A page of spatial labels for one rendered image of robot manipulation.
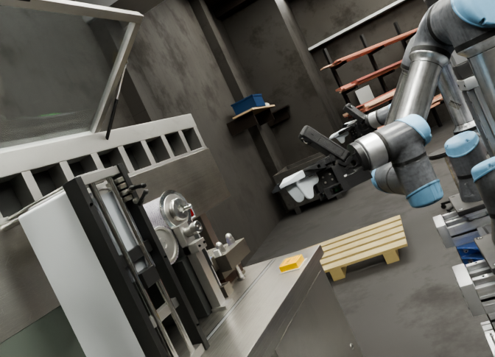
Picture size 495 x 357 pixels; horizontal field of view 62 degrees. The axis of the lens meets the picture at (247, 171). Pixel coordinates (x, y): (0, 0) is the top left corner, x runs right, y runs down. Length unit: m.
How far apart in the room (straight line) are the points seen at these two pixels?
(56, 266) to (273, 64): 7.97
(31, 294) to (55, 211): 0.31
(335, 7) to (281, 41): 2.41
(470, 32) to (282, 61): 7.96
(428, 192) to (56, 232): 0.94
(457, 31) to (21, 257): 1.31
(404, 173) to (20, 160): 1.18
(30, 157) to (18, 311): 0.50
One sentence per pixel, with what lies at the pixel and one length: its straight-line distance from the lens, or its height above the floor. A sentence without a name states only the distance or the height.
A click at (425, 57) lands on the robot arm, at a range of 1.13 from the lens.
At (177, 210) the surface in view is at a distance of 1.38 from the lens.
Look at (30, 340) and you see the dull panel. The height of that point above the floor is 1.10.
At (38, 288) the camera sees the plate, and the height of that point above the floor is 1.22.
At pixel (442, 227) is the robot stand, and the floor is 0.77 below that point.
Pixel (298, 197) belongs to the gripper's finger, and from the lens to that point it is 0.94.
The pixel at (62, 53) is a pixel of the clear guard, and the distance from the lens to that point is 1.47.
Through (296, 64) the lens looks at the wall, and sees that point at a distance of 8.84.
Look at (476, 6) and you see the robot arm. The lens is 1.02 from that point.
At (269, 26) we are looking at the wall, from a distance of 9.04.
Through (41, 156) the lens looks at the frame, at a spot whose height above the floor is 1.61.
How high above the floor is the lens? 1.33
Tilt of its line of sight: 3 degrees down
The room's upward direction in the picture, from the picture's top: 25 degrees counter-clockwise
